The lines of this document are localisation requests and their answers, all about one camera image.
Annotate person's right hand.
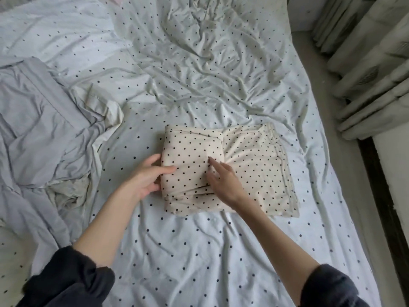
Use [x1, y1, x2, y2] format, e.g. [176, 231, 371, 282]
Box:
[203, 156, 256, 215]

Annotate person's left hand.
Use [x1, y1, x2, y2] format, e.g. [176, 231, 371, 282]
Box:
[121, 153, 179, 202]

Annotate cream polka dot pants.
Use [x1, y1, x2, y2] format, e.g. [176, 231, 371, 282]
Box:
[160, 123, 300, 218]

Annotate person's right forearm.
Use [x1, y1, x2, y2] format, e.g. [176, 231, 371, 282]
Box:
[239, 198, 372, 307]

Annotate person's left forearm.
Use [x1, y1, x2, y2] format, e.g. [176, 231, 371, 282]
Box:
[19, 185, 151, 307]

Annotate white dotted bed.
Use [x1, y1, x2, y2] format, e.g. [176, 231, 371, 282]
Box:
[0, 0, 384, 307]

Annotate white bedside cabinet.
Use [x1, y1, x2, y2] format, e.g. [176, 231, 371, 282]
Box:
[288, 0, 328, 31]

